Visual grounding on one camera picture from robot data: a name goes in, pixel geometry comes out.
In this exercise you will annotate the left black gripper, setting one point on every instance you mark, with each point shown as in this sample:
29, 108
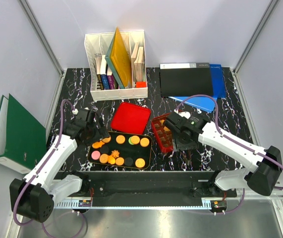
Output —
101, 133

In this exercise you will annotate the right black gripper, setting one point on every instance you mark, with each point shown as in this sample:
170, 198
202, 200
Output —
178, 145

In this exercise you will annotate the red tin box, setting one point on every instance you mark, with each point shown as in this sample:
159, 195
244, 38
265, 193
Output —
163, 138

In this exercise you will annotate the red tin lid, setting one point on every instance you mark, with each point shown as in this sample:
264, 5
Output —
130, 118

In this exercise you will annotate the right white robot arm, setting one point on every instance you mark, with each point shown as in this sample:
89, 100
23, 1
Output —
260, 170

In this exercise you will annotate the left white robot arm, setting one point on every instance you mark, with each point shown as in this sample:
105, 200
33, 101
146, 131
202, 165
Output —
35, 195

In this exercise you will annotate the fish shaped cookie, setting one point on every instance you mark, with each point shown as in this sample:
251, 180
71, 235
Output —
98, 145

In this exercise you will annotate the large round biscuit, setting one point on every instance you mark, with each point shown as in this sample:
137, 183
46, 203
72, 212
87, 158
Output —
106, 140

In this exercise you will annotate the black sandwich cookie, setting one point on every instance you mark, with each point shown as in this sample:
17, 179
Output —
104, 149
128, 162

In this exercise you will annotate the pink sandwich cookie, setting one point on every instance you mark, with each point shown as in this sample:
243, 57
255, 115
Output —
95, 155

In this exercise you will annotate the lower round biscuit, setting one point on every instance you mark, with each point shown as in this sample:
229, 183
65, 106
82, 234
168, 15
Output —
104, 158

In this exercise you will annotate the round biscuit behind green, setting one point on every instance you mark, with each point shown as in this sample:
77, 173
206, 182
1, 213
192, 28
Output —
120, 139

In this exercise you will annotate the swirl meringue cookie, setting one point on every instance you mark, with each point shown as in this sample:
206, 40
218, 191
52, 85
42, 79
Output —
115, 154

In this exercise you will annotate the small fish cookie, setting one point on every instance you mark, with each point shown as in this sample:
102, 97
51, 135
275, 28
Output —
111, 160

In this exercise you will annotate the plain round orange cookie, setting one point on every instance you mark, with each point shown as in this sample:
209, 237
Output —
119, 161

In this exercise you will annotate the light blue folder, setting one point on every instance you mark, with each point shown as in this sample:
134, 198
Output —
202, 103

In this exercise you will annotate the black cookie tray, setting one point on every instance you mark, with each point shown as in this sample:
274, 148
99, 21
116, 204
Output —
126, 150

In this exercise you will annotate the far right round biscuit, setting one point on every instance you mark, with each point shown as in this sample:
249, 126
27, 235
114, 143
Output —
144, 142

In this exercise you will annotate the white file organizer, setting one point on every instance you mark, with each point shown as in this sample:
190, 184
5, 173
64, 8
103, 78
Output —
103, 84

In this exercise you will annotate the corner round biscuit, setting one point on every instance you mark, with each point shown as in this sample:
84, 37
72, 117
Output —
140, 163

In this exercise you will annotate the black folder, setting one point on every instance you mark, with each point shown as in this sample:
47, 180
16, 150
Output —
185, 79

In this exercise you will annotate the orange small box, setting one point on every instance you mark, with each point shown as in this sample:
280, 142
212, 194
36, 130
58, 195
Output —
141, 84

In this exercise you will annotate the yellow teal book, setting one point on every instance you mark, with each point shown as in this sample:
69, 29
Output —
118, 61

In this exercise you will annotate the green ring binder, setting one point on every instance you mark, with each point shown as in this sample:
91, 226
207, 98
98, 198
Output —
22, 137

